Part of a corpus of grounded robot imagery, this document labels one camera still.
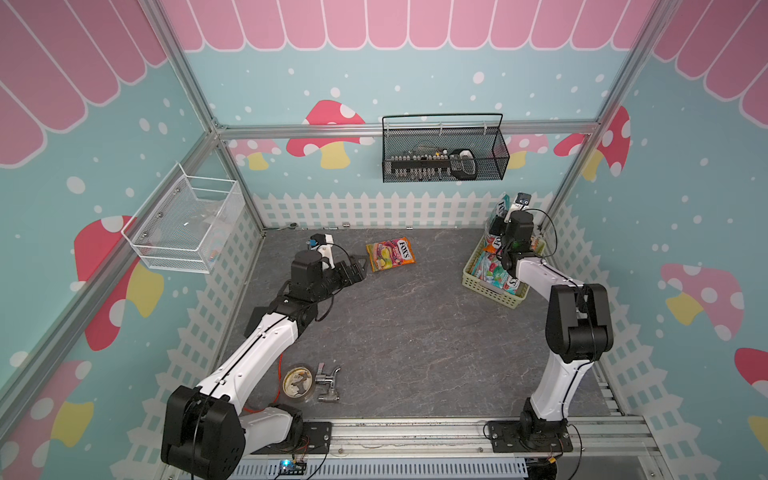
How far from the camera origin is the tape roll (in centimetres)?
82

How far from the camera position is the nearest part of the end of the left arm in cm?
61

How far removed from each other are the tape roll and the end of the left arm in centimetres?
30
